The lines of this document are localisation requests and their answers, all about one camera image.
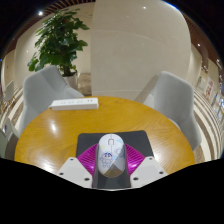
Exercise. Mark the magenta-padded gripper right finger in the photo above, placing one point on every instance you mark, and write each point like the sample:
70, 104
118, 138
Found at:
138, 161

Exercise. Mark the grey shell chair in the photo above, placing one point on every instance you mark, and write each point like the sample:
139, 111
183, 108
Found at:
43, 91
173, 100

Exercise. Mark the white cartoon-print computer mouse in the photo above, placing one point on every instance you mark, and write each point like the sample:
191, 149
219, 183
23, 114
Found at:
111, 153

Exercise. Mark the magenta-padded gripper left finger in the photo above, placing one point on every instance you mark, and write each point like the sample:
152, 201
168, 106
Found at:
85, 160

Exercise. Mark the black mouse pad green lines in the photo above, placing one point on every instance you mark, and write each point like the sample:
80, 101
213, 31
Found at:
88, 140

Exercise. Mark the green potted plant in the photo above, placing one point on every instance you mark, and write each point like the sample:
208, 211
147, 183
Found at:
58, 40

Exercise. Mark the white wooden-legged chair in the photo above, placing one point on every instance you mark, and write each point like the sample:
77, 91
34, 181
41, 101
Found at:
9, 90

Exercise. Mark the red white wall poster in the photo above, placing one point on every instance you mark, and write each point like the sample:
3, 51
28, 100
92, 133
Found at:
208, 89

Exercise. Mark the white power strip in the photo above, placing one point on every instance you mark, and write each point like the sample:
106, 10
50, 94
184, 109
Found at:
75, 103

